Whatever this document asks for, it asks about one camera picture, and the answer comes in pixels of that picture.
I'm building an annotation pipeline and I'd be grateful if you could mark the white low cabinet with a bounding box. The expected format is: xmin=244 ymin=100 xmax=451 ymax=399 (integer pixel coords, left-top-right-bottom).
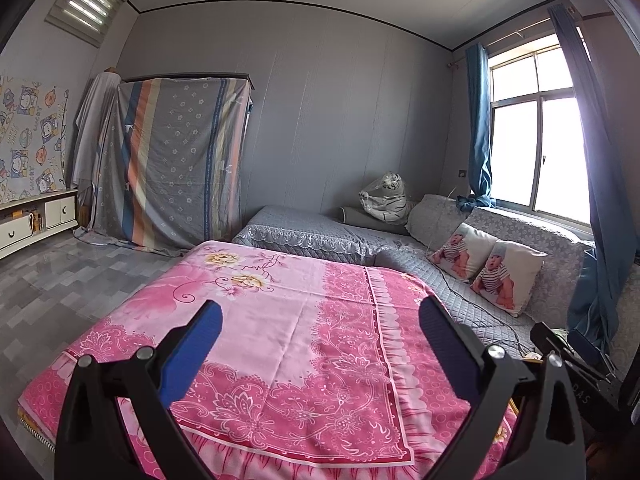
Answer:
xmin=0 ymin=189 xmax=81 ymax=261

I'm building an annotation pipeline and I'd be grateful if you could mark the plain grey hanging cloth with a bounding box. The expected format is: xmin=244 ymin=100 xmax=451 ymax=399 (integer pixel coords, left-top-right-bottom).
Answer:
xmin=71 ymin=71 xmax=121 ymax=196

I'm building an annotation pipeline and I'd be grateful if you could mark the window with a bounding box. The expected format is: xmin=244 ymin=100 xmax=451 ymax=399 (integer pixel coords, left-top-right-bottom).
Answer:
xmin=487 ymin=35 xmax=593 ymax=226

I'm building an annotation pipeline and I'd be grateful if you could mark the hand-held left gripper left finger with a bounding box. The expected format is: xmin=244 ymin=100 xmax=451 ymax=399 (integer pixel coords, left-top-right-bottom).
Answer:
xmin=54 ymin=300 xmax=223 ymax=480

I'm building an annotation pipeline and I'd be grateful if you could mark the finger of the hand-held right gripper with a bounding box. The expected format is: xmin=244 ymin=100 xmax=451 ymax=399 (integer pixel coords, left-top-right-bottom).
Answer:
xmin=530 ymin=321 xmax=571 ymax=358

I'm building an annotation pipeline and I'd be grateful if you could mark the striped grey bed sheet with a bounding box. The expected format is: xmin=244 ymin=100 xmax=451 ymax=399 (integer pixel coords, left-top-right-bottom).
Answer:
xmin=75 ymin=74 xmax=253 ymax=252

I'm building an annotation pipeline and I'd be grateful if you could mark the tied blue curtain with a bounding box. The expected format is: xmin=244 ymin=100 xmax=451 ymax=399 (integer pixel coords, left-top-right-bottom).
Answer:
xmin=455 ymin=42 xmax=497 ymax=211

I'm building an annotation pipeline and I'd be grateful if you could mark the baby print cushion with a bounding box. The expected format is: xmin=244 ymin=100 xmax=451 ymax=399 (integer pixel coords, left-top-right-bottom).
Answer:
xmin=431 ymin=222 xmax=498 ymax=283
xmin=471 ymin=240 xmax=548 ymax=317

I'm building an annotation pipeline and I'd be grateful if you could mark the grey window blind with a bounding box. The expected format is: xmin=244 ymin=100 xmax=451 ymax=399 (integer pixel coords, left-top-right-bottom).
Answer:
xmin=45 ymin=0 xmax=126 ymax=48

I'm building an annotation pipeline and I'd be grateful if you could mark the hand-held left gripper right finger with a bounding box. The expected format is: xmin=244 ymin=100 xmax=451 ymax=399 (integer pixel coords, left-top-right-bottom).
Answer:
xmin=419 ymin=295 xmax=586 ymax=480

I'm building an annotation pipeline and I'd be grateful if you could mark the pink floral blanket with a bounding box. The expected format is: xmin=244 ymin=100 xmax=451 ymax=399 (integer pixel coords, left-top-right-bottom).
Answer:
xmin=17 ymin=240 xmax=521 ymax=480

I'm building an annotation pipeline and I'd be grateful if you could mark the cartoon wall poster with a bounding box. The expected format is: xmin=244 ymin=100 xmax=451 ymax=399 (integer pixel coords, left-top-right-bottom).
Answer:
xmin=0 ymin=74 xmax=70 ymax=206

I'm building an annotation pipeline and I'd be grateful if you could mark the grey quilted sofa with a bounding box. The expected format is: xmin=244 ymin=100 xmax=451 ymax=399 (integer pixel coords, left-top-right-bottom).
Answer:
xmin=232 ymin=192 xmax=640 ymax=376

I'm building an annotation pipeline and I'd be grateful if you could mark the hanging blue curtain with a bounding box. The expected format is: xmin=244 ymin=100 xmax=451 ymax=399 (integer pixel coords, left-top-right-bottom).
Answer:
xmin=547 ymin=2 xmax=640 ymax=366

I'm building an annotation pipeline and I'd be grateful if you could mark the dark grey pillow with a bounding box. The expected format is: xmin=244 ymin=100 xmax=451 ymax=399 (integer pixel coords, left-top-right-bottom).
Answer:
xmin=341 ymin=205 xmax=411 ymax=236

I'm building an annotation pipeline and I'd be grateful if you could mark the white tiger plush toy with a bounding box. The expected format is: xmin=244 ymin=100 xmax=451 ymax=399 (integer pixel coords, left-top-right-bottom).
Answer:
xmin=359 ymin=172 xmax=413 ymax=223

